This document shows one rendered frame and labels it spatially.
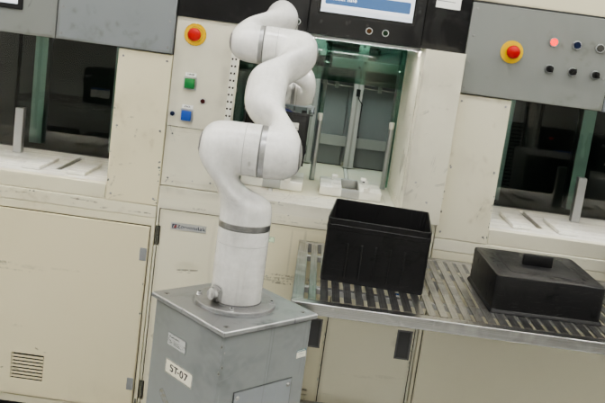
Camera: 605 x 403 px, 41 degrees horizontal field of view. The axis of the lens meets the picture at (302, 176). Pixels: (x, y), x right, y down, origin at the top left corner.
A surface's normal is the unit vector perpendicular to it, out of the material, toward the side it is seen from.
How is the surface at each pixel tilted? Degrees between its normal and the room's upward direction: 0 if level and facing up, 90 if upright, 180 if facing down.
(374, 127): 90
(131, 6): 90
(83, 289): 90
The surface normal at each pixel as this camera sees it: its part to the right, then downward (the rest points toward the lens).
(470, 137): -0.03, 0.17
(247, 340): 0.68, 0.22
